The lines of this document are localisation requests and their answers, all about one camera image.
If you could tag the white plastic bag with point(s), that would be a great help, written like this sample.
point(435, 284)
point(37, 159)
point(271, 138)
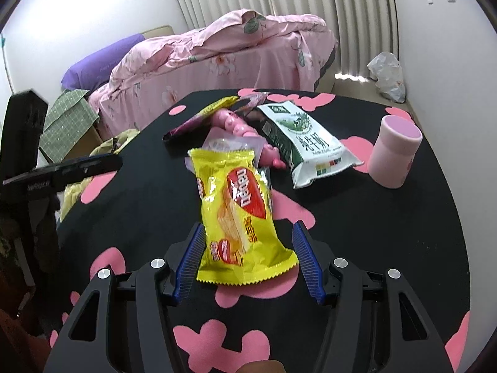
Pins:
point(388, 77)

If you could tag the pink floral duvet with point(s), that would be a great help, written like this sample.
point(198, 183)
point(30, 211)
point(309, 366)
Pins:
point(186, 46)

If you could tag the white pleated curtain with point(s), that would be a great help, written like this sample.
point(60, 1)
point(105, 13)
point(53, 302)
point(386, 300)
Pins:
point(310, 0)

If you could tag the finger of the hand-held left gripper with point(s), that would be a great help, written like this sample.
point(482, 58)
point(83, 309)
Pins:
point(93, 165)

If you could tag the green white milk carton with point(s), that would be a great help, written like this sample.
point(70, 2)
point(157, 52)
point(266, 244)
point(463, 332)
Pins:
point(310, 143)

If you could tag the yellow snack packet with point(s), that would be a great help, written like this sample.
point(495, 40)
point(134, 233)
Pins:
point(237, 221)

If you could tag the brown cardboard box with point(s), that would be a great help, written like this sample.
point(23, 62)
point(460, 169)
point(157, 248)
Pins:
point(87, 140)

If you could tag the green checked cloth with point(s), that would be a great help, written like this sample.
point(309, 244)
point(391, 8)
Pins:
point(66, 116)

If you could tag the beige headboard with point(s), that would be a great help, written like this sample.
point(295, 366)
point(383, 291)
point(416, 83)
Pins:
point(159, 32)

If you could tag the pink cup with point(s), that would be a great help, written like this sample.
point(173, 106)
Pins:
point(394, 151)

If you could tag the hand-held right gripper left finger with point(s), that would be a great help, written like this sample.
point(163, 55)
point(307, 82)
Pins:
point(190, 264)

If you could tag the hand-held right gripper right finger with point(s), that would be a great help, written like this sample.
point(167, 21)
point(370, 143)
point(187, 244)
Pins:
point(306, 264)

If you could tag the black pink spotted tablecloth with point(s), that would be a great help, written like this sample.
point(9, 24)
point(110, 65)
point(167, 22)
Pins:
point(136, 209)

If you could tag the bed with pink floral sheet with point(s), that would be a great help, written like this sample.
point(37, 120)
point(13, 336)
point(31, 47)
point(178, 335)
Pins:
point(155, 105)

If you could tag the purple pillow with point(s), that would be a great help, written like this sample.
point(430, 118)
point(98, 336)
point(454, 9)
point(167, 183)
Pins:
point(101, 62)

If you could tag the purple yellow wrapper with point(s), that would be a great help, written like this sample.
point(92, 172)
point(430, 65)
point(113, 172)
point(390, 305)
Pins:
point(194, 122)

